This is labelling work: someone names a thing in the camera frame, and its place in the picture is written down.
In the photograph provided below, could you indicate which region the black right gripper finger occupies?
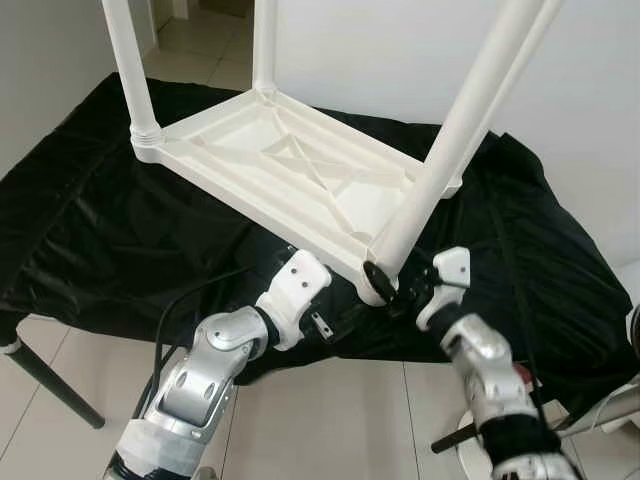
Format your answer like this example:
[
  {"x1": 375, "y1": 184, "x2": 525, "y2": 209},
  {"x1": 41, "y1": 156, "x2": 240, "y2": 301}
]
[{"x1": 362, "y1": 262, "x2": 403, "y2": 307}]

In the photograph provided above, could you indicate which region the white plastic table top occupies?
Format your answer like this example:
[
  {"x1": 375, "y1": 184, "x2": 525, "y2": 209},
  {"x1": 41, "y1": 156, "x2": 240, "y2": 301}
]
[{"x1": 133, "y1": 88, "x2": 464, "y2": 307}]

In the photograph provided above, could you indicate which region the white plastic table leg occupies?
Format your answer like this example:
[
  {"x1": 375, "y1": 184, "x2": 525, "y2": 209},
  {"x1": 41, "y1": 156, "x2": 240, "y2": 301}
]
[
  {"x1": 252, "y1": 0, "x2": 280, "y2": 99},
  {"x1": 445, "y1": 0, "x2": 569, "y2": 199},
  {"x1": 368, "y1": 0, "x2": 549, "y2": 283},
  {"x1": 100, "y1": 0, "x2": 164, "y2": 163}
]

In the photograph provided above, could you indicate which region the black cloth cover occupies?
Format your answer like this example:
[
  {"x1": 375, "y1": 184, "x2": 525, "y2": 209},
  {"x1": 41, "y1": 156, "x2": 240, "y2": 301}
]
[{"x1": 0, "y1": 72, "x2": 640, "y2": 413}]

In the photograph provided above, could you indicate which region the white metal pole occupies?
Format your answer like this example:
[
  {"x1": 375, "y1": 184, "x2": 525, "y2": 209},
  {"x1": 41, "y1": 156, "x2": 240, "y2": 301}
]
[{"x1": 558, "y1": 384, "x2": 640, "y2": 433}]

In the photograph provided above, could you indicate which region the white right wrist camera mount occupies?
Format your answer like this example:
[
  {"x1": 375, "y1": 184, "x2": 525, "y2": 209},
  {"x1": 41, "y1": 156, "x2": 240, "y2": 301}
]
[{"x1": 415, "y1": 246, "x2": 473, "y2": 333}]

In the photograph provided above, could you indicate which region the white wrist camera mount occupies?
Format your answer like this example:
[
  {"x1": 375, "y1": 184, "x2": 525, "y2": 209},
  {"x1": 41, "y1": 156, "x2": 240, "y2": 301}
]
[
  {"x1": 255, "y1": 248, "x2": 334, "y2": 352},
  {"x1": 415, "y1": 246, "x2": 473, "y2": 333}
]

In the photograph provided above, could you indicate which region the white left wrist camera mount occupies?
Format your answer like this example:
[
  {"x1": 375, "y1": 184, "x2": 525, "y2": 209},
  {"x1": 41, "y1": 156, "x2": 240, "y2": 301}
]
[{"x1": 255, "y1": 248, "x2": 334, "y2": 352}]

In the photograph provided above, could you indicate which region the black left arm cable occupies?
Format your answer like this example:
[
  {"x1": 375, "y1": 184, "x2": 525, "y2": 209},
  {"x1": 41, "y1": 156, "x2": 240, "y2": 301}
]
[{"x1": 150, "y1": 262, "x2": 293, "y2": 403}]

